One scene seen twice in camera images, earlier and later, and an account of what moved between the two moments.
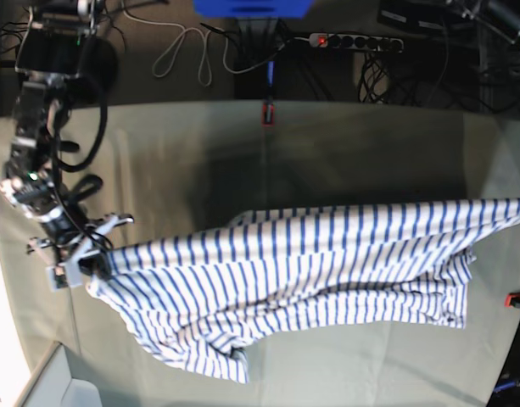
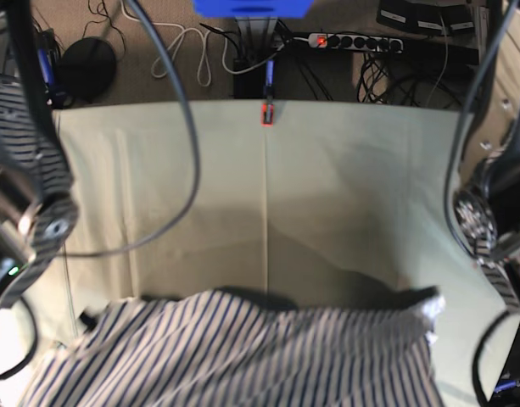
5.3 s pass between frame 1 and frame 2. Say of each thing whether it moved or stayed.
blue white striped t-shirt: moved
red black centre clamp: stayed
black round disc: stayed
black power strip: stayed
